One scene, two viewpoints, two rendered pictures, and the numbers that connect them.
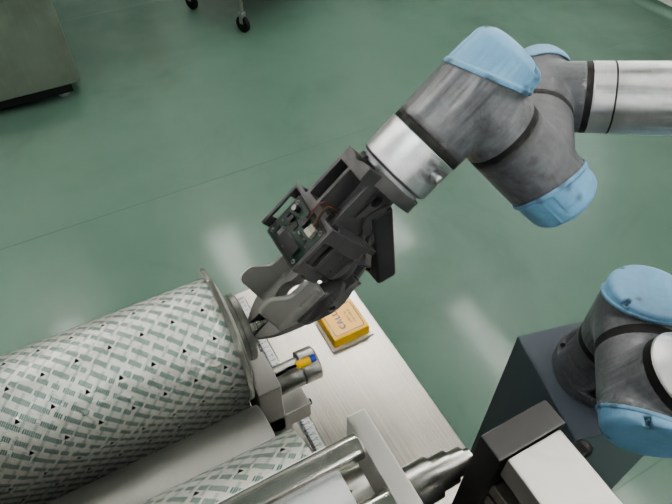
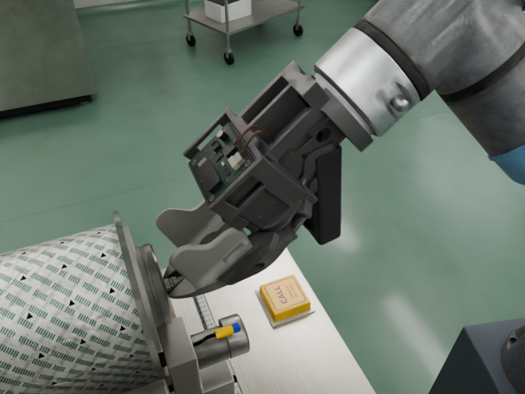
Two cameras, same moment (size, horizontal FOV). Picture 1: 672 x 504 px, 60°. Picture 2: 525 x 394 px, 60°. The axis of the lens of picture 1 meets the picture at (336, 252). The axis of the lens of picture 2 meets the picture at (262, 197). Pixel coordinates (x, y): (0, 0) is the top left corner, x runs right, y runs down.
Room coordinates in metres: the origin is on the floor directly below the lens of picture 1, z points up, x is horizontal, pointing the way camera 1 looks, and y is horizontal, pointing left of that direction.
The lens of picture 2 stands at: (0.10, -0.02, 1.59)
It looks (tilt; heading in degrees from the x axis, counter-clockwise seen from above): 41 degrees down; 6
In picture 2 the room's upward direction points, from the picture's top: straight up
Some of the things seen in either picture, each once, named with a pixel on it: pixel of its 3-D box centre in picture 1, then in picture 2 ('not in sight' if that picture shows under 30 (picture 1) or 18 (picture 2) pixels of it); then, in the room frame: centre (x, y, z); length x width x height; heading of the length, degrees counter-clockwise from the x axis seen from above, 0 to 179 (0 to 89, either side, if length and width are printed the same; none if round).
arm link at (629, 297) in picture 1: (636, 317); not in sight; (0.50, -0.44, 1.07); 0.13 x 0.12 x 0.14; 166
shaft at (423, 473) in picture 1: (436, 474); not in sight; (0.16, -0.07, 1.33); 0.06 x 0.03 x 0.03; 118
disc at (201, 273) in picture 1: (225, 333); (137, 289); (0.35, 0.12, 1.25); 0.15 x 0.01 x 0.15; 28
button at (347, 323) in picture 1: (342, 322); (284, 297); (0.60, -0.01, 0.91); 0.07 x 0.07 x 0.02; 28
